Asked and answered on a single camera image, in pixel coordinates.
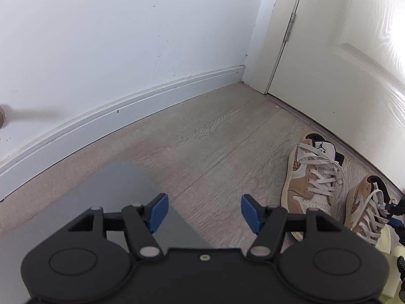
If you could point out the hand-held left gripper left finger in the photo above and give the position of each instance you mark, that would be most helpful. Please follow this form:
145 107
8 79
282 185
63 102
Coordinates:
158 212

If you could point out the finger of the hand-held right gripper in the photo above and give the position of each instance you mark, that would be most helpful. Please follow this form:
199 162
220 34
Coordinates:
398 210

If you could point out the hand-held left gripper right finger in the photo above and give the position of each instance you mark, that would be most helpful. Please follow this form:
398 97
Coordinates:
252 213

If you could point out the beige white laced sneaker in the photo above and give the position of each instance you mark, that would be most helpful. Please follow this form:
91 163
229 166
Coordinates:
360 205
308 193

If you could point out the pale green slide slipper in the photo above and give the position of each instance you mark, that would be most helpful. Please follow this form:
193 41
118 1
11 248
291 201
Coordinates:
390 278

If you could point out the person's right hand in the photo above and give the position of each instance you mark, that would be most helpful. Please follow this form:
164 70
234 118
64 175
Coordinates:
402 264

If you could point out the grey flat board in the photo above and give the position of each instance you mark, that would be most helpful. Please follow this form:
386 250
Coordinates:
110 190

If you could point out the white baseboard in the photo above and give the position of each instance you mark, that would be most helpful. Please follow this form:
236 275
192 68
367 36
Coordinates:
95 123

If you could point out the white panelled door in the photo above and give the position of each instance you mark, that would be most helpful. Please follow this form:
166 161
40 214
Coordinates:
348 53

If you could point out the metal door hinge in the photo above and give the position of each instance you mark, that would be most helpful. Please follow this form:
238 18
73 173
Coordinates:
289 27

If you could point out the brown wall doorstop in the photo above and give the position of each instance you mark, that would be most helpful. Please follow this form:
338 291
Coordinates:
1 117

